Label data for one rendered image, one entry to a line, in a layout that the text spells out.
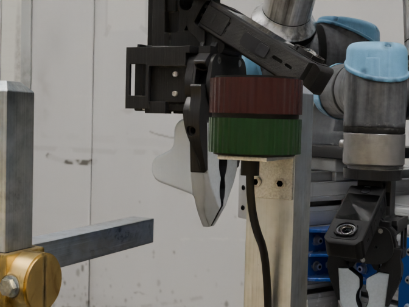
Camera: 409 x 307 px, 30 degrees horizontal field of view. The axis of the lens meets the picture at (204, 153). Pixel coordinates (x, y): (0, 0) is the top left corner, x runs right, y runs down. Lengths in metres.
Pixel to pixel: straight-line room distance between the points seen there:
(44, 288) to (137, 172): 3.00
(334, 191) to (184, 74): 0.75
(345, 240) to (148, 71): 0.34
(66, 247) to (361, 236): 0.32
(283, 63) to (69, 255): 0.33
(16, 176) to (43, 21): 3.32
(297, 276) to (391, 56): 0.45
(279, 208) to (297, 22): 0.82
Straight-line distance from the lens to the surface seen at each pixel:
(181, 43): 0.65
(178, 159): 0.64
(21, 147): 0.66
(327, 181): 1.35
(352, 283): 0.97
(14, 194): 0.66
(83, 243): 0.82
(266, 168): 0.52
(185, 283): 3.60
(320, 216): 1.32
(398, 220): 0.97
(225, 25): 0.63
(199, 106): 0.60
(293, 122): 0.48
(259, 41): 0.61
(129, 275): 3.73
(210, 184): 0.63
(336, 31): 1.40
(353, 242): 0.86
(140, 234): 0.91
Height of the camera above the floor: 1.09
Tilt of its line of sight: 3 degrees down
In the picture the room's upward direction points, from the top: 2 degrees clockwise
